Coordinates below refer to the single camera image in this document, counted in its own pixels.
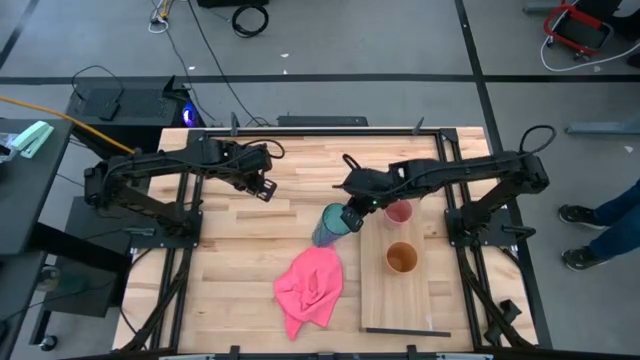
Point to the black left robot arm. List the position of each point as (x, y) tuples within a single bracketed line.
[(150, 162)]

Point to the mint green stapler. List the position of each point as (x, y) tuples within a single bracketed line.
[(32, 138)]

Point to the orange plastic cup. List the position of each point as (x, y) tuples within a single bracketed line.
[(401, 257)]

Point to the red frame cart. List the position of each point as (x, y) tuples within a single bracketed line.
[(575, 27)]

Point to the black desk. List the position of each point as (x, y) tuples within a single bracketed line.
[(30, 200)]

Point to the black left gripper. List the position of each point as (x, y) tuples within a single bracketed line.
[(260, 185)]

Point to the person's leg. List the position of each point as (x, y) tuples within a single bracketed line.
[(622, 205), (617, 235)]

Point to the pink cloth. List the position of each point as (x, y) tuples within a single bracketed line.
[(310, 290)]

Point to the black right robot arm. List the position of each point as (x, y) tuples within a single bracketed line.
[(475, 167)]

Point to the person's shoe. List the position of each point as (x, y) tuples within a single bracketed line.
[(579, 259), (580, 216)]

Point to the black computer tower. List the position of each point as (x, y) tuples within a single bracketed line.
[(140, 105)]

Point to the black metal table frame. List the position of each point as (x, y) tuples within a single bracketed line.
[(325, 133)]

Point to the pink plastic cup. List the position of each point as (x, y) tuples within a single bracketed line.
[(398, 214)]

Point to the teal ribbed plastic cup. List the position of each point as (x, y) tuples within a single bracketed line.
[(330, 227)]

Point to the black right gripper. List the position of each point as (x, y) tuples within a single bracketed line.
[(370, 202)]

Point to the black power strip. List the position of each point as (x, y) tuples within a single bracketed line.
[(322, 121)]

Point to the black low cart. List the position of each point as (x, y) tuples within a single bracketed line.
[(80, 285)]

